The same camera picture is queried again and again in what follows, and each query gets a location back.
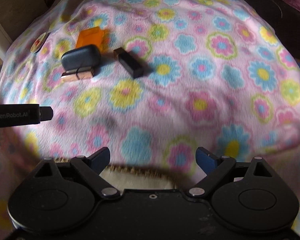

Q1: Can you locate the dark blue glasses case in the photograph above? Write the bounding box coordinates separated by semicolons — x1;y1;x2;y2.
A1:
61;44;101;71

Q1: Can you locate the orange translucent plastic box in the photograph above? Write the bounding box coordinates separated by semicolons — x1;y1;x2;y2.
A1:
75;27;110;54

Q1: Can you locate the woven basket with fabric liner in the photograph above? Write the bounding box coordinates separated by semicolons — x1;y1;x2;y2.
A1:
52;156;193;190

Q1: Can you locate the round wooden badge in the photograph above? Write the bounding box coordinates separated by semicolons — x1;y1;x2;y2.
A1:
30;32;48;53

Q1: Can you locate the pink floral fleece blanket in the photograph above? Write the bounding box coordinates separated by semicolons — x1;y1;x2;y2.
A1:
0;0;300;239

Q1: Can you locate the black lipstick tube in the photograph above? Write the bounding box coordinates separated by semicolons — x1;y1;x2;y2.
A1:
113;48;143;79

